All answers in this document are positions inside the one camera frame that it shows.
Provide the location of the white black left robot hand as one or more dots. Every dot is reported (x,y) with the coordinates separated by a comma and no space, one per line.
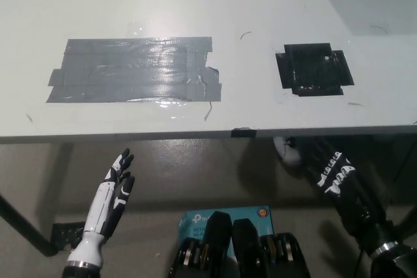
(97,219)

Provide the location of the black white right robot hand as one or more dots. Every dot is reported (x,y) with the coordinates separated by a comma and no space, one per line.
(352,193)

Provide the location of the black robot torso blocks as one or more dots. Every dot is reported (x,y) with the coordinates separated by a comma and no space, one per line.
(242,248)

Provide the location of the black floor tape patch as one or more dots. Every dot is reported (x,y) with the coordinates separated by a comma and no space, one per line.
(68,235)

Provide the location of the white round object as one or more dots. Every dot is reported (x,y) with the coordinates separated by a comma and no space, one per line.
(286,154)

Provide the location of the teal cardboard router box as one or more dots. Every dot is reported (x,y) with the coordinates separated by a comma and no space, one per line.
(257,222)

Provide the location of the small black tape piece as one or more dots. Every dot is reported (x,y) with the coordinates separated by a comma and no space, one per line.
(242,132)

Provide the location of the grey duct tape patch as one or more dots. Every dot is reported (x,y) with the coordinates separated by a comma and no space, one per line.
(130,73)

